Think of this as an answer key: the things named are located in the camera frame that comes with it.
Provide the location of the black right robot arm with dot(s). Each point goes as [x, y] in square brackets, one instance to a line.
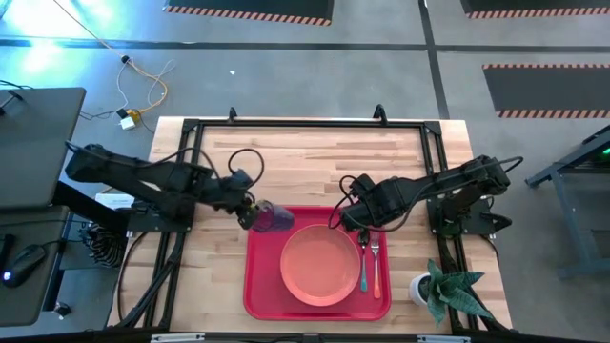
[457, 178]

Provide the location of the black caster wheel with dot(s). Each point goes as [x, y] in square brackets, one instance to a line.
[62, 309]

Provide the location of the dark metal table frame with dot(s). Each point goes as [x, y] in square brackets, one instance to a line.
[572, 159]

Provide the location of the green plant white pot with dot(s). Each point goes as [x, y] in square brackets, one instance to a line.
[448, 290]

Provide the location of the black aluminium table frame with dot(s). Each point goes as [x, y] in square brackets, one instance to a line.
[190, 126]

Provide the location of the black computer mouse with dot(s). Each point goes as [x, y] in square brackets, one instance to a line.
[24, 264]

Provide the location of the black desk support bar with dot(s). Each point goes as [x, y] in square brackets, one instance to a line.
[86, 205]

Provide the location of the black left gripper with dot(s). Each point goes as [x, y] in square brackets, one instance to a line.
[231, 188]

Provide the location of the blue translucent cup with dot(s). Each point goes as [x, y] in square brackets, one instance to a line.
[276, 218]

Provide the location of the white paper label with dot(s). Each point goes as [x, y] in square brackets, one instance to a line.
[114, 201]

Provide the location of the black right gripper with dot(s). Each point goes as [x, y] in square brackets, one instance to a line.
[381, 202]

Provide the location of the silver bracket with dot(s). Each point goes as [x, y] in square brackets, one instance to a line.
[176, 337]
[443, 339]

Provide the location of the black hazard striped floor mat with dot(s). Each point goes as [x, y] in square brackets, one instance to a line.
[548, 88]
[524, 5]
[248, 6]

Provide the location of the red plastic tray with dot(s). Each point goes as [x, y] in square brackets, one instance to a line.
[267, 286]

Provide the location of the dark grey side desk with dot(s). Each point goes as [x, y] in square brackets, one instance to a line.
[24, 305]

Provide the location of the black frame mount clip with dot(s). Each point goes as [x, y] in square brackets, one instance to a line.
[380, 113]
[232, 114]

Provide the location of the white power adapter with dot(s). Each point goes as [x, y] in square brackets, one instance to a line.
[128, 124]

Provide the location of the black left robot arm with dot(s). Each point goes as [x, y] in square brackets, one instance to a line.
[133, 176]

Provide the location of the orange round plate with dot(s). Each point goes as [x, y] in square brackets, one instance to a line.
[319, 267]

